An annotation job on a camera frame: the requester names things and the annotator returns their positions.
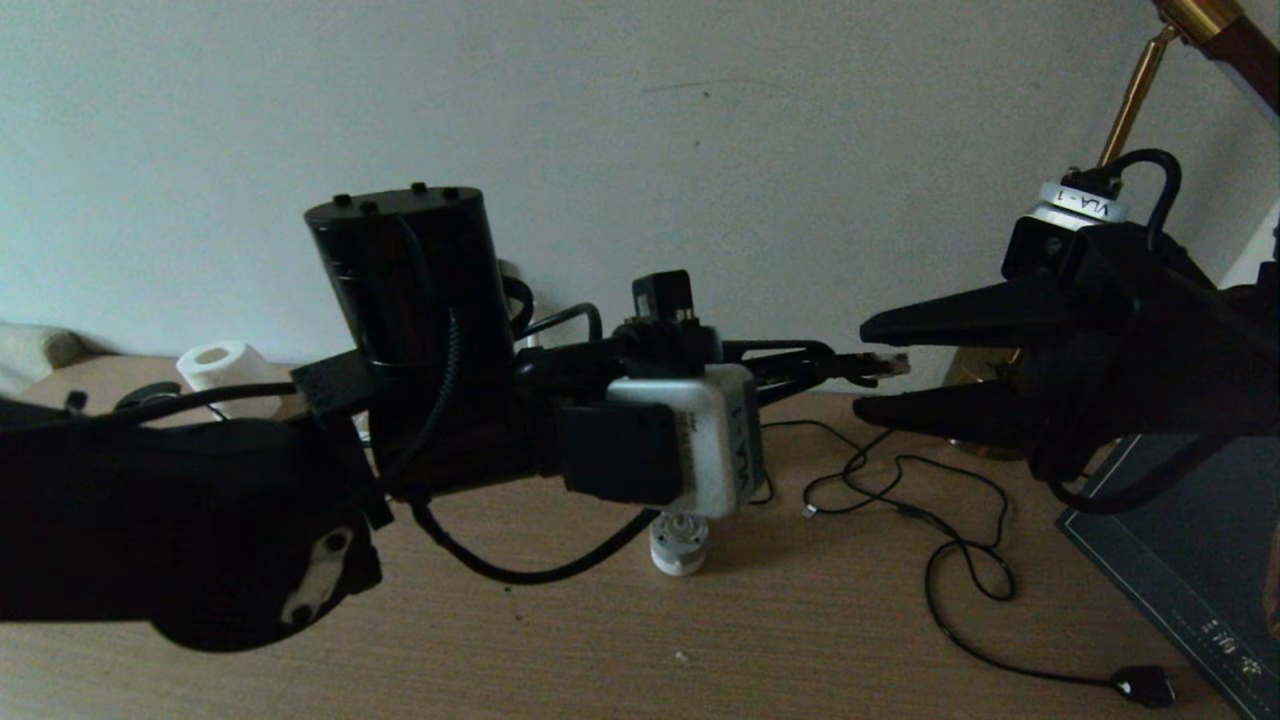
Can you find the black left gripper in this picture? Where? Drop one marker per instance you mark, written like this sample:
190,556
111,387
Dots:
665,345

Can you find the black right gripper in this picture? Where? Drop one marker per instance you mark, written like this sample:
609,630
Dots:
1140,350

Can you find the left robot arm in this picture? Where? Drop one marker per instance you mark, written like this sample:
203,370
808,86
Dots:
420,300

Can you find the small grey clear-topped device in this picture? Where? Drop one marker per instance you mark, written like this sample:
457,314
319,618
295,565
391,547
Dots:
680,545

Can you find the dark framed board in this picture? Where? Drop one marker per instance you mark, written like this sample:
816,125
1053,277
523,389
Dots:
1180,570

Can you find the brass desk lamp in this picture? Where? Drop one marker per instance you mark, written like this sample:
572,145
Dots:
1200,15

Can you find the white toilet paper roll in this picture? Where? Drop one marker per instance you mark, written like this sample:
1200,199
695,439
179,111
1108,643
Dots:
225,365

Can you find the beige cushion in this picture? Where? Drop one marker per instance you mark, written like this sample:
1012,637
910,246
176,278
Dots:
30,350

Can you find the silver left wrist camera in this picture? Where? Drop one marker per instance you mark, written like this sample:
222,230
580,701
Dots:
720,440

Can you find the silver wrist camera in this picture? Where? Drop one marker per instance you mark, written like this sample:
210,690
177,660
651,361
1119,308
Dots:
720,440
1085,205

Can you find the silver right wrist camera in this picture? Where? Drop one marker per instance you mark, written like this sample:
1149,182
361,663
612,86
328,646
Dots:
1085,205

